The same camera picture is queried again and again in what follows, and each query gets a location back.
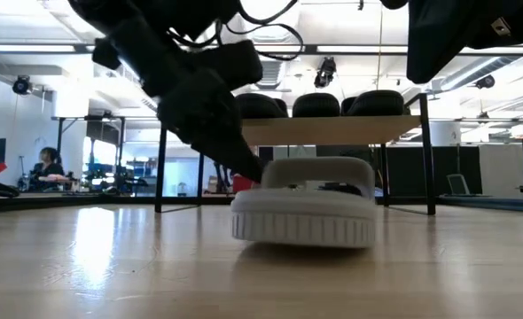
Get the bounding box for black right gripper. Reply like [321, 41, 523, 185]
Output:
[406, 0, 523, 85]

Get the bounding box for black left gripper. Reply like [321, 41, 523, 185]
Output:
[91, 19, 265, 183]

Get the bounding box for grey rubber slide sandal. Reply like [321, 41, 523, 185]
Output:
[230, 156, 377, 249]

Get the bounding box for black ceiling spotlight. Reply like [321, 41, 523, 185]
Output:
[12, 74, 33, 97]
[313, 56, 338, 89]
[473, 74, 496, 89]

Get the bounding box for overhead light bar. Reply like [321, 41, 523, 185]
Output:
[0, 43, 523, 57]

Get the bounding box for red box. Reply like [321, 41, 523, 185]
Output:
[232, 175, 256, 194]

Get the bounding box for black background rack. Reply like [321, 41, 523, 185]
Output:
[51, 113, 128, 196]

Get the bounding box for black partition panel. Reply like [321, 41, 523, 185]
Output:
[385, 144, 483, 197]

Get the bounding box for grey office chair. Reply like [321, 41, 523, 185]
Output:
[446, 173, 472, 197]

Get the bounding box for person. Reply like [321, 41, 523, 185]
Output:
[27, 146, 70, 194]

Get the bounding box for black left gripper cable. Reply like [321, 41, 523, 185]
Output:
[168, 0, 305, 62]

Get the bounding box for black wire shoe rack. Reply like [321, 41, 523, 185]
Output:
[153, 92, 438, 217]

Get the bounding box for black aluminium table frame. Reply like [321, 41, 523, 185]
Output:
[0, 193, 523, 214]

